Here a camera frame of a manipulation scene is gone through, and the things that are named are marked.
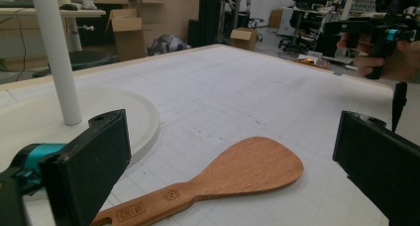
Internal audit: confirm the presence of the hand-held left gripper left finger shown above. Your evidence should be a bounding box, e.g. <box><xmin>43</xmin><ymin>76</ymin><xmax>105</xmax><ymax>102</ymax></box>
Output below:
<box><xmin>39</xmin><ymin>108</ymin><xmax>133</xmax><ymax>226</ymax></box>

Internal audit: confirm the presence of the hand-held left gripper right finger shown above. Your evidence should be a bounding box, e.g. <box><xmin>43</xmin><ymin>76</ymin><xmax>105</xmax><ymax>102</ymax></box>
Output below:
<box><xmin>332</xmin><ymin>110</ymin><xmax>420</xmax><ymax>226</ymax></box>

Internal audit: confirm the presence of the white hook rack stand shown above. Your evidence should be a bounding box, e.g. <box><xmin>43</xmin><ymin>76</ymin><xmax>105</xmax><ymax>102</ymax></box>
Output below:
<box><xmin>0</xmin><ymin>0</ymin><xmax>161</xmax><ymax>200</ymax></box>

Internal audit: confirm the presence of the wooden rice spatula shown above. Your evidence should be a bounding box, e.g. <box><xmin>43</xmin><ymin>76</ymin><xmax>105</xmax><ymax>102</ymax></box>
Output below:
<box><xmin>90</xmin><ymin>136</ymin><xmax>305</xmax><ymax>226</ymax></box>

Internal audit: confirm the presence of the small orange device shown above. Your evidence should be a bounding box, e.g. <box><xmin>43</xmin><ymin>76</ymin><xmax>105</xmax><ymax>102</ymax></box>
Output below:
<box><xmin>294</xmin><ymin>53</ymin><xmax>331</xmax><ymax>69</ymax></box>

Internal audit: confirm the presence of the black office chair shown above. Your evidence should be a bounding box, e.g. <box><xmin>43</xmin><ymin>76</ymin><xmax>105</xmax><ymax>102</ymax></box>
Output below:
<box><xmin>278</xmin><ymin>9</ymin><xmax>318</xmax><ymax>54</ymax></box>

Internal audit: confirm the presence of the small cardboard box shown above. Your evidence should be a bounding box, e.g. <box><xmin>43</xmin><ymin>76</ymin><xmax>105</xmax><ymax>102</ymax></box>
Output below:
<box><xmin>230</xmin><ymin>27</ymin><xmax>260</xmax><ymax>52</ymax></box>

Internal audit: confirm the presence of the tall cardboard box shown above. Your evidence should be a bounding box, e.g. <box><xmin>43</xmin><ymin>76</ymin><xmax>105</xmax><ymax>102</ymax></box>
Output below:
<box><xmin>105</xmin><ymin>8</ymin><xmax>148</xmax><ymax>62</ymax></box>

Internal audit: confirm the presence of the grey bag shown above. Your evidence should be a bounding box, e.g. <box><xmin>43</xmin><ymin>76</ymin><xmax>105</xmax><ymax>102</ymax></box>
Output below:
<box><xmin>147</xmin><ymin>34</ymin><xmax>192</xmax><ymax>57</ymax></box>

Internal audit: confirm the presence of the white gridded mat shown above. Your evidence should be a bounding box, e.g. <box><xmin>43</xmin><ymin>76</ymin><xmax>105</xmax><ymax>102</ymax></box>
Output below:
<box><xmin>0</xmin><ymin>47</ymin><xmax>420</xmax><ymax>226</ymax></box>

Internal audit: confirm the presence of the white desk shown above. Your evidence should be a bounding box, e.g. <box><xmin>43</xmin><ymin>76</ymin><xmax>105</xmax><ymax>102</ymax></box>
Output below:
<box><xmin>0</xmin><ymin>7</ymin><xmax>107</xmax><ymax>53</ymax></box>

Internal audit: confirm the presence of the wooden cabinet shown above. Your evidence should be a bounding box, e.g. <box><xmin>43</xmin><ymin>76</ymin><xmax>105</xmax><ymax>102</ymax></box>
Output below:
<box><xmin>128</xmin><ymin>0</ymin><xmax>201</xmax><ymax>49</ymax></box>

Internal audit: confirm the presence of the dark keyboard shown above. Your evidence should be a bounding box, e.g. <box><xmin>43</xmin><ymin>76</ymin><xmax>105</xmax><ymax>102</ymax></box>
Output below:
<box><xmin>0</xmin><ymin>0</ymin><xmax>35</xmax><ymax>9</ymax></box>

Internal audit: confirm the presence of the black wrist strap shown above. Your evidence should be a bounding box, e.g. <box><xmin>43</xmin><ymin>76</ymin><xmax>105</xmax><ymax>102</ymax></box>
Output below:
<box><xmin>391</xmin><ymin>81</ymin><xmax>408</xmax><ymax>133</ymax></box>

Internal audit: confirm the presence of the black metal frame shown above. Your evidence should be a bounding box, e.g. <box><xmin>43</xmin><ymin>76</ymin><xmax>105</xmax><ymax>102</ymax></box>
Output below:
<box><xmin>198</xmin><ymin>0</ymin><xmax>222</xmax><ymax>47</ymax></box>

